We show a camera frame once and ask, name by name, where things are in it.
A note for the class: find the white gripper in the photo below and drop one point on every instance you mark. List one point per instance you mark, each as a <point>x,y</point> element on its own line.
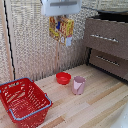
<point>61,6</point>

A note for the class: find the colourful cereal snack bar box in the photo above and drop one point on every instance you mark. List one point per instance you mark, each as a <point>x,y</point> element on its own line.
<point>61,29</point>

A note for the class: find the brown drawer cabinet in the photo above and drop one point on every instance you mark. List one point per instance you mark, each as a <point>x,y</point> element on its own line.
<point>108,46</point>

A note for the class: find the red plastic bowl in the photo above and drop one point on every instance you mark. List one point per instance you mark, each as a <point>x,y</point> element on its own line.
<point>63,78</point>

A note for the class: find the pink plastic cup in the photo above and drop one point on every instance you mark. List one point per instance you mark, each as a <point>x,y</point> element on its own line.
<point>78,85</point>

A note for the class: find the red shopping basket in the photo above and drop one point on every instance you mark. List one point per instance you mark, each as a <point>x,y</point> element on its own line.
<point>24,101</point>

